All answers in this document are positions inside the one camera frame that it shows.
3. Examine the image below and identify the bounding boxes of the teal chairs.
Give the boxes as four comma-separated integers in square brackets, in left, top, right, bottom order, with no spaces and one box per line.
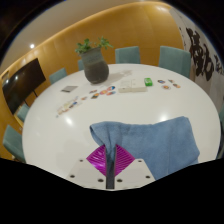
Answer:
[2,45,224,163]

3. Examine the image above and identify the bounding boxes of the colourful round badges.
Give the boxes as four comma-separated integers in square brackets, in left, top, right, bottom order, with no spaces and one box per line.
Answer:
[80,85,117,101]
[157,78,182,90]

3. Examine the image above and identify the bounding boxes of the small green box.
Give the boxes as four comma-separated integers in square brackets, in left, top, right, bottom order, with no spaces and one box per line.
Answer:
[143,77,154,87]

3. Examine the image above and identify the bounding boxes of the grey flat card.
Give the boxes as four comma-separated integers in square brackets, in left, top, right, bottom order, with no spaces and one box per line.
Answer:
[60,85,79,93]

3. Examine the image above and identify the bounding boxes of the white flat box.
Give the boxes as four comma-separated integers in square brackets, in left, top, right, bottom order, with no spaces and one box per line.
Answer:
[118,78,148,93]

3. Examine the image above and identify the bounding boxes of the potted plant in grey pot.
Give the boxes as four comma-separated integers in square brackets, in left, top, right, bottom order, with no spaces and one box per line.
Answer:
[74,36,114,85]

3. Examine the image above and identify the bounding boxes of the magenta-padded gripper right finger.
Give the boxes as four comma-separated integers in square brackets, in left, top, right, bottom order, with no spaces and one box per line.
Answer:
[110,143,157,190]

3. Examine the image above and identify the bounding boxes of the colourful sticker sheet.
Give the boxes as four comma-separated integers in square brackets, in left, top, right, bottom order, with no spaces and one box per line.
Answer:
[55,96,83,118]

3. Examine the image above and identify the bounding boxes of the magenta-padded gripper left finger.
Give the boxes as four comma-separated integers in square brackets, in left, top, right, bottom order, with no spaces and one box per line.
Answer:
[65,143,111,190]

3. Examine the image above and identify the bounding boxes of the blue towel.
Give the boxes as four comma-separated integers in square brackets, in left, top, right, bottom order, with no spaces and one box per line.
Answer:
[89,115,201,181]

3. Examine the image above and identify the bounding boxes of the black wall screen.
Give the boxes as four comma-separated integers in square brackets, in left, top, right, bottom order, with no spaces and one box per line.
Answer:
[1,57,47,115]

